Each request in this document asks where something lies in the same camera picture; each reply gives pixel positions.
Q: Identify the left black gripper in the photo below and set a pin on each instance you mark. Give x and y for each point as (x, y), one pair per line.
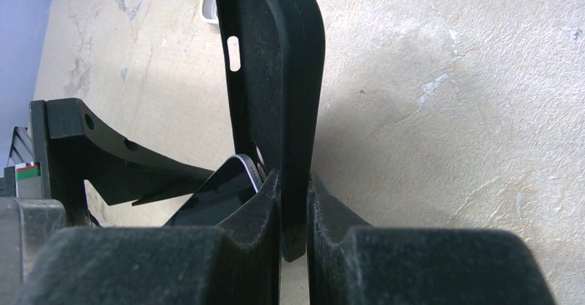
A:
(72, 145)

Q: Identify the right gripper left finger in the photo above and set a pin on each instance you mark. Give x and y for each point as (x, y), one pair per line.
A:
(235, 262)

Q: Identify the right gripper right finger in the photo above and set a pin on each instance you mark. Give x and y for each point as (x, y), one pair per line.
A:
(353, 262)

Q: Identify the white phone case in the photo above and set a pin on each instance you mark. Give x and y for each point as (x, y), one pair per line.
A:
(208, 11)

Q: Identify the black phone case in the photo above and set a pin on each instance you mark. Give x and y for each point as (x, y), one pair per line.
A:
(274, 96)

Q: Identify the black phone without case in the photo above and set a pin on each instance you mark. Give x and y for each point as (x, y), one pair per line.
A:
(225, 191)

